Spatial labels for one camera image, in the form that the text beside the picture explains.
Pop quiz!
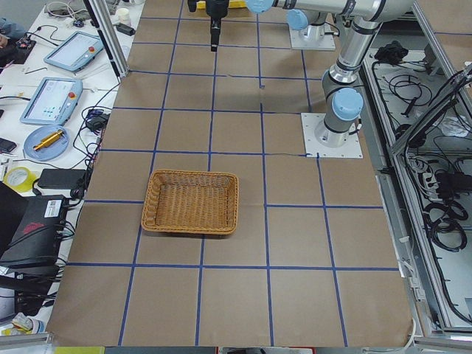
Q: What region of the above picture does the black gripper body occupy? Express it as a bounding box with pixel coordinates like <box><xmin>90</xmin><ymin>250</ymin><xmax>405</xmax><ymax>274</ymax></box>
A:
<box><xmin>204</xmin><ymin>0</ymin><xmax>229</xmax><ymax>51</ymax></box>

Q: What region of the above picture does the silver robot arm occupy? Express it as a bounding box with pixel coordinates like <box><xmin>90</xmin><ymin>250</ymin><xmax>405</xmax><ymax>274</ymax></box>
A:
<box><xmin>246</xmin><ymin>0</ymin><xmax>413</xmax><ymax>148</ymax></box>
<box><xmin>286</xmin><ymin>9</ymin><xmax>328</xmax><ymax>41</ymax></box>

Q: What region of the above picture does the spare yellow tape roll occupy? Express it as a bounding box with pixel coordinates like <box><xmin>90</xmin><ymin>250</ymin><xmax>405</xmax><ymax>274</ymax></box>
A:
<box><xmin>3</xmin><ymin>167</ymin><xmax>37</xmax><ymax>193</ymax></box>

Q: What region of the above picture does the white mug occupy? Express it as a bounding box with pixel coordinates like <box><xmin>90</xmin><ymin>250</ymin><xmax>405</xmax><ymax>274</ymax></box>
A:
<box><xmin>116</xmin><ymin>7</ymin><xmax>131</xmax><ymax>26</ymax></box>

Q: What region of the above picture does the teach pendant far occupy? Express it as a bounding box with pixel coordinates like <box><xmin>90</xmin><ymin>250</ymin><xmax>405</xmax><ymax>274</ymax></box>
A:
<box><xmin>44</xmin><ymin>31</ymin><xmax>104</xmax><ymax>72</ymax></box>

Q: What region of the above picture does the teach pendant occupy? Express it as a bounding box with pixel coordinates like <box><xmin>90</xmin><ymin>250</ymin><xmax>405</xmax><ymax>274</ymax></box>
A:
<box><xmin>20</xmin><ymin>77</ymin><xmax>83</xmax><ymax>125</ymax></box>
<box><xmin>44</xmin><ymin>31</ymin><xmax>104</xmax><ymax>72</ymax></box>

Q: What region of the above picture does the teach pendant near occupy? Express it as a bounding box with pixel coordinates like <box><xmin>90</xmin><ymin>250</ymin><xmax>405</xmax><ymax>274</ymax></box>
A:
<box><xmin>20</xmin><ymin>77</ymin><xmax>83</xmax><ymax>125</ymax></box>

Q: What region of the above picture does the brown wicker basket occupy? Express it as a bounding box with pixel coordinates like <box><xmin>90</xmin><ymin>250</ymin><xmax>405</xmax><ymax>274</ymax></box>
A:
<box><xmin>141</xmin><ymin>170</ymin><xmax>239</xmax><ymax>235</ymax></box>

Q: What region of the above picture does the brass cylinder tool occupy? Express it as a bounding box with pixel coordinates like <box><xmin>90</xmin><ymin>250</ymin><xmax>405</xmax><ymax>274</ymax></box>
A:
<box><xmin>33</xmin><ymin>130</ymin><xmax>64</xmax><ymax>151</ymax></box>

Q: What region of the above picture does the blue plate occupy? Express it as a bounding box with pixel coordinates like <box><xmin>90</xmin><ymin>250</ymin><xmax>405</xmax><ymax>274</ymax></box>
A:
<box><xmin>23</xmin><ymin>125</ymin><xmax>69</xmax><ymax>162</ymax></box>

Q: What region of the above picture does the black power adapter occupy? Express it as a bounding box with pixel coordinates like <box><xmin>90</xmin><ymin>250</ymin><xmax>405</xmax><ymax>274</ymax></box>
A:
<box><xmin>37</xmin><ymin>169</ymin><xmax>86</xmax><ymax>190</ymax></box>

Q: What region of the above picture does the black computer box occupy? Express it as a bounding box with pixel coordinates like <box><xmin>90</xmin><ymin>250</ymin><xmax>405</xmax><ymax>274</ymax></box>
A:
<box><xmin>1</xmin><ymin>184</ymin><xmax>69</xmax><ymax>269</ymax></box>

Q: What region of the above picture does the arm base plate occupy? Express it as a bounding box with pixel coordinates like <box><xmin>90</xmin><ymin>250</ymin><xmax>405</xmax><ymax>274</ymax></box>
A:
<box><xmin>289</xmin><ymin>23</ymin><xmax>336</xmax><ymax>52</ymax></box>
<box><xmin>301</xmin><ymin>113</ymin><xmax>363</xmax><ymax>159</ymax></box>

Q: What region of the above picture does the aluminium frame post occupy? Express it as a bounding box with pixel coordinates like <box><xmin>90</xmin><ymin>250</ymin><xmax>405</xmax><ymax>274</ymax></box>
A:
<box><xmin>83</xmin><ymin>0</ymin><xmax>129</xmax><ymax>78</ymax></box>

